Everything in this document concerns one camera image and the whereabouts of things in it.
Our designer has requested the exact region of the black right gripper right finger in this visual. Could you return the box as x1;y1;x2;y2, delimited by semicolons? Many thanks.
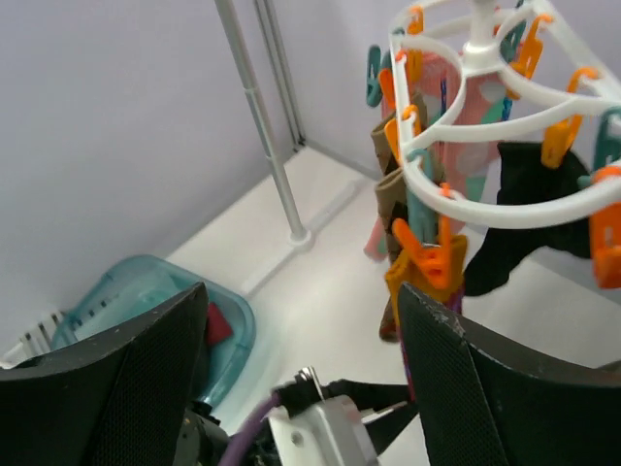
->
398;284;620;465

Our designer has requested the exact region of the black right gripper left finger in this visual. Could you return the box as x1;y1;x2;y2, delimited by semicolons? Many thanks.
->
0;281;210;466

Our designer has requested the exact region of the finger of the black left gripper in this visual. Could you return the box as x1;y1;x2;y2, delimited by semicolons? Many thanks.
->
329;379;418;455

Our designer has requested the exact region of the beige argyle sock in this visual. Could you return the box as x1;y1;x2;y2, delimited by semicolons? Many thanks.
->
371;104;409;263

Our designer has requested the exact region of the pink patterned sock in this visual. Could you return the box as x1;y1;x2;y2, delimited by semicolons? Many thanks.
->
363;52;515;261

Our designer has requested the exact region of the white clip hanger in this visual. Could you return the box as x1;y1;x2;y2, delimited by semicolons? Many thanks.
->
387;0;621;230

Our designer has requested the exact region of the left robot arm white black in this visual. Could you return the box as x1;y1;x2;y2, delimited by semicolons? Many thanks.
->
174;369;418;465

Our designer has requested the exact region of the teal plastic basin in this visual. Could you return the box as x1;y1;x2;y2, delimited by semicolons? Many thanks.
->
50;255;255;408

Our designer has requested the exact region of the orange clothes peg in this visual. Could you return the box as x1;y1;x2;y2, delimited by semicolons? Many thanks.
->
392;216;468;291

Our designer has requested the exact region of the silver clothes rack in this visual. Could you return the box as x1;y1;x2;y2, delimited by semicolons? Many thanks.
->
212;0;370;297

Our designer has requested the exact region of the teal clothes peg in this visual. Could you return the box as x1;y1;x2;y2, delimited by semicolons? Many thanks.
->
407;150;438;245

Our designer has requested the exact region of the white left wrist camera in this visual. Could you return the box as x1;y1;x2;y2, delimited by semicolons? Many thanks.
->
269;367;379;466

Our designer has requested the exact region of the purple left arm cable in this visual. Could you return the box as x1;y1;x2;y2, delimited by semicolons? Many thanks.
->
217;390;285;466

